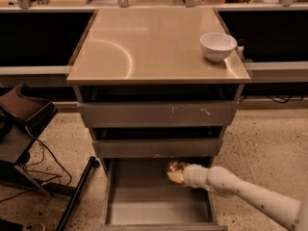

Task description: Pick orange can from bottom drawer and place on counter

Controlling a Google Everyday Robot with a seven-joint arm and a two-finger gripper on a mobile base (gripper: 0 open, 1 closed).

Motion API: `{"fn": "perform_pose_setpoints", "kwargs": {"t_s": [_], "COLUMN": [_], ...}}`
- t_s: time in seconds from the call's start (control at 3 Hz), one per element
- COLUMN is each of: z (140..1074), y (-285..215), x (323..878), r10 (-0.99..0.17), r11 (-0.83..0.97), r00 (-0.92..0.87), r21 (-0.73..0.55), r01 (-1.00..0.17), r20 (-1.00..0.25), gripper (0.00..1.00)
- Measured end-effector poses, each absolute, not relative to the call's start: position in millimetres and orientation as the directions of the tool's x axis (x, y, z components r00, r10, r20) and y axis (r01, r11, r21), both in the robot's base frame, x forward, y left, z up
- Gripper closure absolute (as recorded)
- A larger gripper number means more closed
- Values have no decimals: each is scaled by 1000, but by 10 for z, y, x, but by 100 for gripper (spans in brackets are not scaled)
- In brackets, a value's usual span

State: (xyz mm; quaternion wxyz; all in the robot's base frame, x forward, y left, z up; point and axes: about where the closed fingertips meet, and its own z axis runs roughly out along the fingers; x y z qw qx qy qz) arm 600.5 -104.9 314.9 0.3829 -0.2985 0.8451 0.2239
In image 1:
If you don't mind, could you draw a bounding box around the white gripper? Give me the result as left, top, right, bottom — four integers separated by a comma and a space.
167, 164, 210, 190

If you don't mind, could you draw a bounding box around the grey open bottom drawer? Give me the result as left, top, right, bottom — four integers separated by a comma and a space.
98, 158, 228, 231

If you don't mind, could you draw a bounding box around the grey top drawer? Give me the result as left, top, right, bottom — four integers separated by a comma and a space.
78, 101, 239, 128

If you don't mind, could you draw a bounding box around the grey middle drawer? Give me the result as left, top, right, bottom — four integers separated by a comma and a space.
92, 139, 222, 158

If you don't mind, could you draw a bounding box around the black metal leg bar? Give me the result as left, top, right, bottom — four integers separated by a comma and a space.
55, 156, 100, 231

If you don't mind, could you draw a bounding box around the black floor cable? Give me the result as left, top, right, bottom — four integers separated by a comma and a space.
0, 125, 73, 204

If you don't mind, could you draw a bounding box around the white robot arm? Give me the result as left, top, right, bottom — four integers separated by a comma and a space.
167, 161, 308, 231

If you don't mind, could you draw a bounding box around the grey metal drawer cabinet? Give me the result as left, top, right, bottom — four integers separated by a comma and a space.
65, 7, 252, 175

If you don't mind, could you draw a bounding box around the white ceramic bowl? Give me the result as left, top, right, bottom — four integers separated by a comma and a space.
199, 32, 238, 63

